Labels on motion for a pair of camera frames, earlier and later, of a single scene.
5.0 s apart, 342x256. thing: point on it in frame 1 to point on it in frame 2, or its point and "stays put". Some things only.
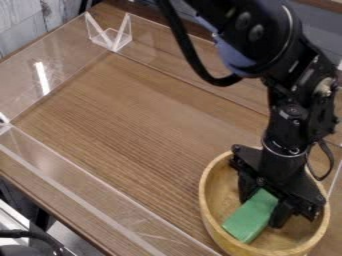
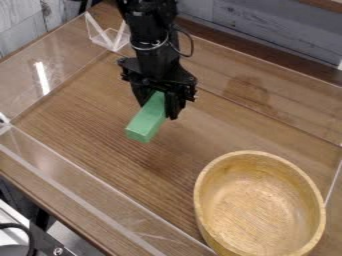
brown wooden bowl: x=221 y=199 stays put
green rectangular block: x=252 y=217 to x=149 y=119
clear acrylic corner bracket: x=111 y=39 stays put
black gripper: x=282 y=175 to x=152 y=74
